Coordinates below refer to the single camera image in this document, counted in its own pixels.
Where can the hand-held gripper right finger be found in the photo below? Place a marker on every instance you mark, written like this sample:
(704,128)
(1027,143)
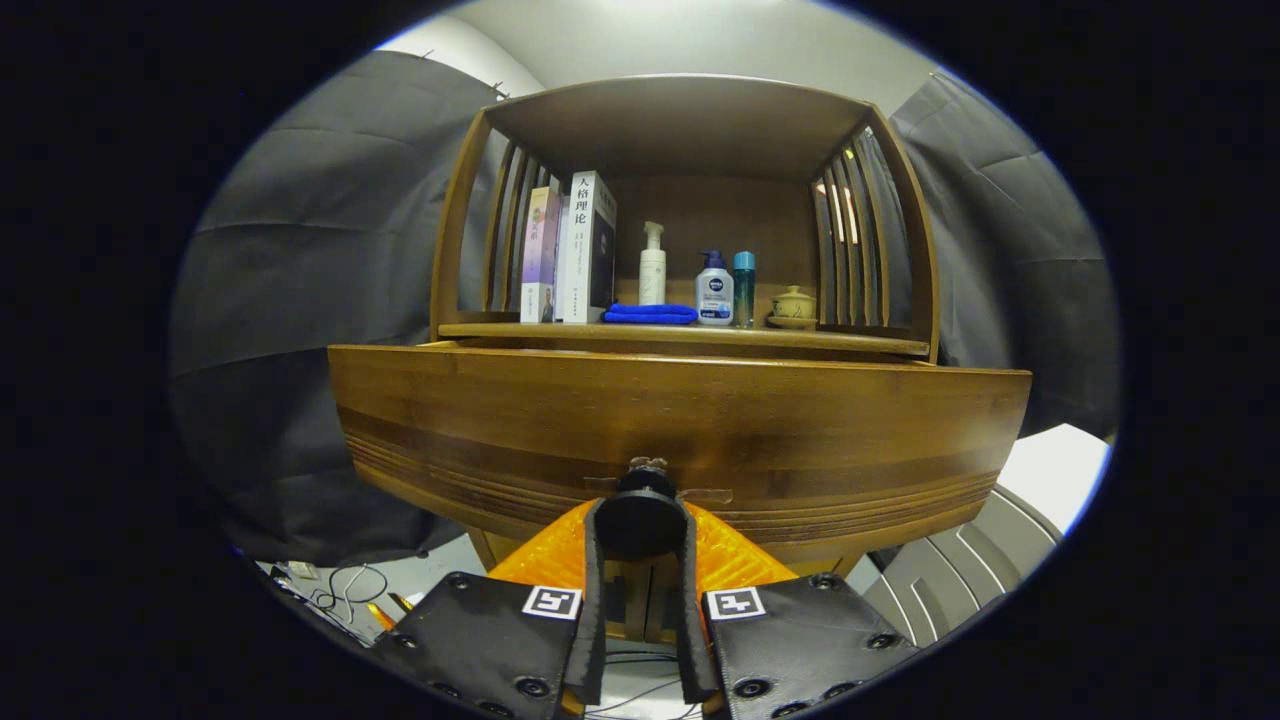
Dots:
(692,640)

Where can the beige lidded ceramic teacup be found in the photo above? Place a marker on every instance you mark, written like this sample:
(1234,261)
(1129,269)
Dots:
(793,305)

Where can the pink purple book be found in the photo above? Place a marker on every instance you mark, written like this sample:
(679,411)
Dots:
(540,250)

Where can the white pump bottle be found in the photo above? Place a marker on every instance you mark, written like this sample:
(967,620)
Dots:
(652,275)

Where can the white power strip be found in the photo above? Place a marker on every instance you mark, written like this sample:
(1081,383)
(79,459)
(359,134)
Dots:
(302,570)

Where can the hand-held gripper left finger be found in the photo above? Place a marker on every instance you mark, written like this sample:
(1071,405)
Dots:
(594,620)

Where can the blue folded cloth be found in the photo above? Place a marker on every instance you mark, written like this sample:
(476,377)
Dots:
(650,314)

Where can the wooden cabinet door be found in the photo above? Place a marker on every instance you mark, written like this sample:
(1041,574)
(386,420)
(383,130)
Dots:
(634,625)
(657,625)

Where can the black round drawer knob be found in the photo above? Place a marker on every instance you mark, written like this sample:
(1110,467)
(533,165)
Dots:
(640,515)

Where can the white and black book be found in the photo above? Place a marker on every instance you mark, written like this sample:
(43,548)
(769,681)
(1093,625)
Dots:
(580,250)

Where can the white table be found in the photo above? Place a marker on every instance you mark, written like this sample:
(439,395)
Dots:
(1050,470)

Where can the teal spray can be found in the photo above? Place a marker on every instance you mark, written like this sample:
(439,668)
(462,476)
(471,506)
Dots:
(744,290)

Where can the brown wooden countertop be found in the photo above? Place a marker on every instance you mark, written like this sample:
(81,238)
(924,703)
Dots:
(700,333)

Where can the grey slatted panel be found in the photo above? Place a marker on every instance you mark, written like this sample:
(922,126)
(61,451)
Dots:
(950,580)

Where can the white bottle with blue cap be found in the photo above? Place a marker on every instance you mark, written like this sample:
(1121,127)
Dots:
(715,295)

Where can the brown wooden cabinet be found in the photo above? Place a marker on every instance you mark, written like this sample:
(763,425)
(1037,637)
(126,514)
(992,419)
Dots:
(720,220)

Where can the brown wooden drawer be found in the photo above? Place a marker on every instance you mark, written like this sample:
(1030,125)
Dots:
(800,420)

